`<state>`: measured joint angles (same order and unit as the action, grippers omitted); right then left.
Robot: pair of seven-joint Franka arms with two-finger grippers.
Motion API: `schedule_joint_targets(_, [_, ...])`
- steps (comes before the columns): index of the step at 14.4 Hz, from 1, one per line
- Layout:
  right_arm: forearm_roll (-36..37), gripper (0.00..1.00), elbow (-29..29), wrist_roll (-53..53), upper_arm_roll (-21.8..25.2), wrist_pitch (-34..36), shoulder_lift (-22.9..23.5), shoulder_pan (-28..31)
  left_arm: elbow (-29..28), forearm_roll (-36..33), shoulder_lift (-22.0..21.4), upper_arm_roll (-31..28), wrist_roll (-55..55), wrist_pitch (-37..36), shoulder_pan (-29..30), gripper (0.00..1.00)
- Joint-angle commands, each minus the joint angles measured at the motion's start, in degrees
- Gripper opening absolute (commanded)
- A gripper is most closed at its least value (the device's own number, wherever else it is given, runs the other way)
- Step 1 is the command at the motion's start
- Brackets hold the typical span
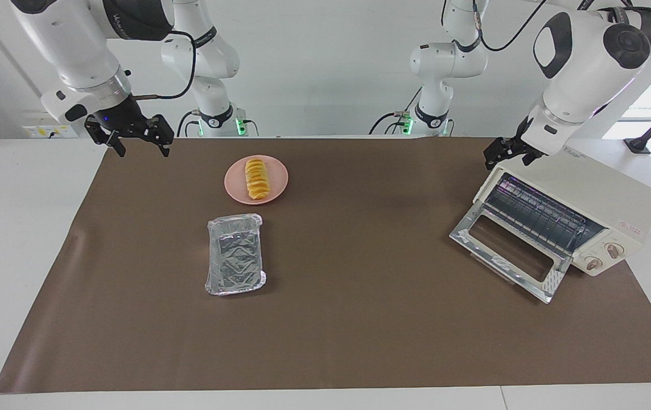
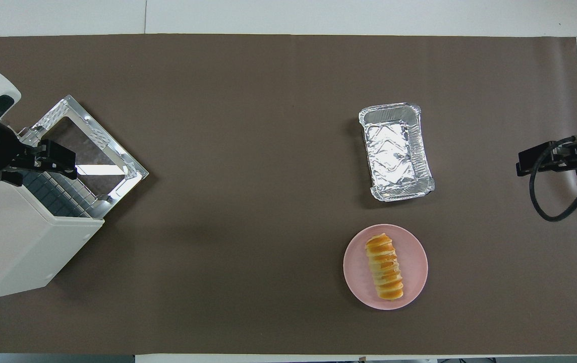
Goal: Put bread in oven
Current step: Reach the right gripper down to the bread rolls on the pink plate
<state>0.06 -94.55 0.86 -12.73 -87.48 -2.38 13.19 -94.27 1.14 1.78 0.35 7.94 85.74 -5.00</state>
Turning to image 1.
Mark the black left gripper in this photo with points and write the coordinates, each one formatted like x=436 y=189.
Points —
x=516 y=145

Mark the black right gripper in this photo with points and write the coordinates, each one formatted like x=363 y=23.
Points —
x=126 y=119

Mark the golden ridged bread loaf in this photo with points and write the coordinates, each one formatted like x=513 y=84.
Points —
x=257 y=179

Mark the aluminium foil tray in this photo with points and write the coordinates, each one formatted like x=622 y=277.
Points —
x=234 y=256

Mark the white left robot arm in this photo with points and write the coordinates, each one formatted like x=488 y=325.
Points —
x=581 y=74

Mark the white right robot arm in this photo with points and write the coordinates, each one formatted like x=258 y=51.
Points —
x=69 y=45

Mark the glass oven door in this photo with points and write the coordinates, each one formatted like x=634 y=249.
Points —
x=468 y=233

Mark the cream toaster oven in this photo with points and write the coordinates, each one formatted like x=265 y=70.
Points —
x=593 y=191

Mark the beige oven knob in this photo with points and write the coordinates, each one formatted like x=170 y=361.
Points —
x=593 y=263
x=614 y=250

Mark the pink round plate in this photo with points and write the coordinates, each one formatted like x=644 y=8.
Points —
x=234 y=182

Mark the brown table mat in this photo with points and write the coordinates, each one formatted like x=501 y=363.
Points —
x=359 y=330

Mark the white wall outlet box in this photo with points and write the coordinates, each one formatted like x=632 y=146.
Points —
x=41 y=132

